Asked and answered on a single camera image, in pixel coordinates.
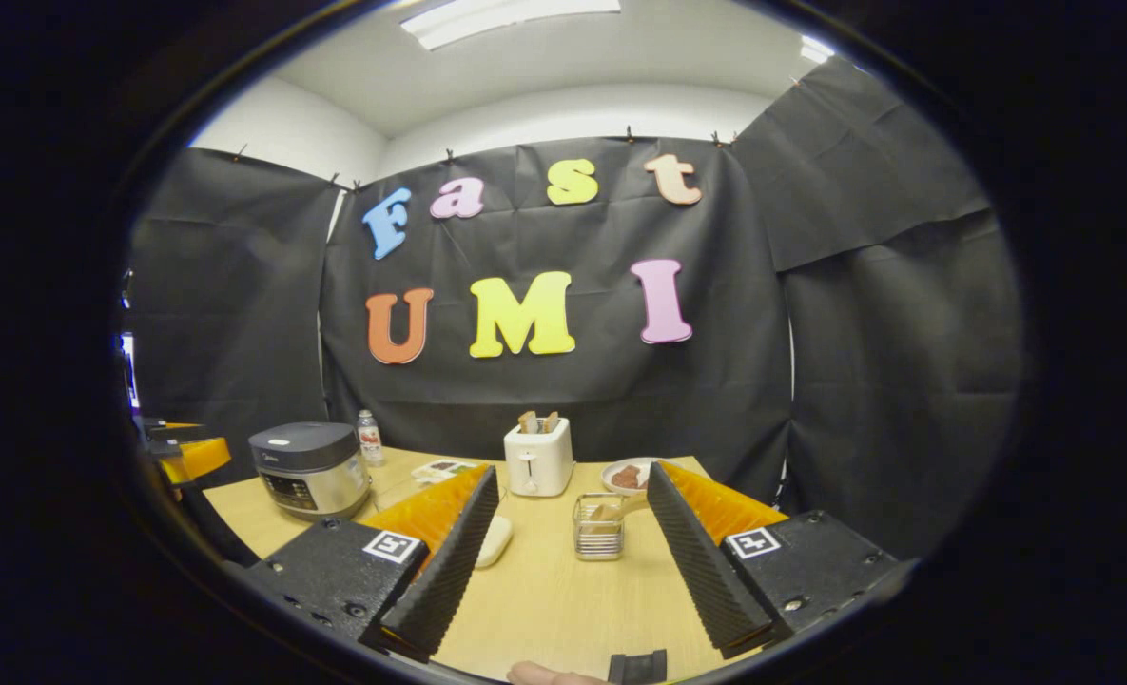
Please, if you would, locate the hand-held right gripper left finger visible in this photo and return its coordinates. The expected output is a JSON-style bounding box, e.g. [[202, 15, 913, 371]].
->
[[238, 463, 499, 664]]

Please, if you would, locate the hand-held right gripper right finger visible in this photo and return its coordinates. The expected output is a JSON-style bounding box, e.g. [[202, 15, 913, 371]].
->
[[646, 460, 921, 660]]

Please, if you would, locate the metal wire chopstick holder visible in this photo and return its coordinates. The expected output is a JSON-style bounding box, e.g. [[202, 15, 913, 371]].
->
[[573, 492, 627, 561]]

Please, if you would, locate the grey rice cooker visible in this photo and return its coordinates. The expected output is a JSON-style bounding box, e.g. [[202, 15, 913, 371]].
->
[[248, 422, 373, 521]]

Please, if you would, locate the wooden spoon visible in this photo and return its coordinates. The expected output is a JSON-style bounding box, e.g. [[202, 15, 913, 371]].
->
[[587, 490, 650, 524]]

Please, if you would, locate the lit computer screen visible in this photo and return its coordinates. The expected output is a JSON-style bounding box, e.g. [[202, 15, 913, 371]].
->
[[121, 331, 141, 412]]

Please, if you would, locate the white divided dish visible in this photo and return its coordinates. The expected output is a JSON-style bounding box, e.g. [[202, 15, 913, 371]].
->
[[411, 460, 478, 486]]

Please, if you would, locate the white round plate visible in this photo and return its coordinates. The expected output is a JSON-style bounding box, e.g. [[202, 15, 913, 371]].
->
[[601, 458, 664, 496]]

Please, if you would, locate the white toaster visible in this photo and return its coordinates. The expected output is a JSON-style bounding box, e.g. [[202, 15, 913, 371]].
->
[[504, 418, 575, 498]]

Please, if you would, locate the small clear bottle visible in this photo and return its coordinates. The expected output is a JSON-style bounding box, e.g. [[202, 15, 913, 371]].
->
[[357, 410, 385, 467]]

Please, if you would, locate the black backdrop cloth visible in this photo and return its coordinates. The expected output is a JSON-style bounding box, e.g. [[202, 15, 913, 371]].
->
[[126, 55, 1025, 562]]

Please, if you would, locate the large ceiling light panel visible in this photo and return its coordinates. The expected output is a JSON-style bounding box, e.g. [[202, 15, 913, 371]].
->
[[399, 0, 623, 51]]

